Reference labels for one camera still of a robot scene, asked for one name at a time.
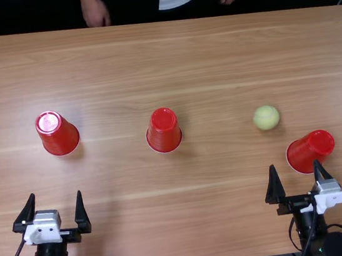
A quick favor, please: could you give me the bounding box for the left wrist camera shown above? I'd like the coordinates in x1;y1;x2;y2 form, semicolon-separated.
20;207;64;248

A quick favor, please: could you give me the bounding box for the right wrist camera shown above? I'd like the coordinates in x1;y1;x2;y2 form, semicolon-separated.
296;177;342;217

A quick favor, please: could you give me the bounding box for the yellow ball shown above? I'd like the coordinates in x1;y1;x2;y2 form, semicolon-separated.
251;103;282;132

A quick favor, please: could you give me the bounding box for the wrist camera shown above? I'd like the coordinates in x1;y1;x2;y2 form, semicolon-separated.
20;207;64;248
296;177;342;217

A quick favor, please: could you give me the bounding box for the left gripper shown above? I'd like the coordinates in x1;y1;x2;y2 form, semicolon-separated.
8;185;95;256

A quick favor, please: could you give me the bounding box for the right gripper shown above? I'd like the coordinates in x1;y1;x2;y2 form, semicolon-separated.
260;157;339;219

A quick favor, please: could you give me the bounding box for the red cup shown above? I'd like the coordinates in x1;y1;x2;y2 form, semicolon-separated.
142;105;184;156
33;106;83;159
283;128;339;177

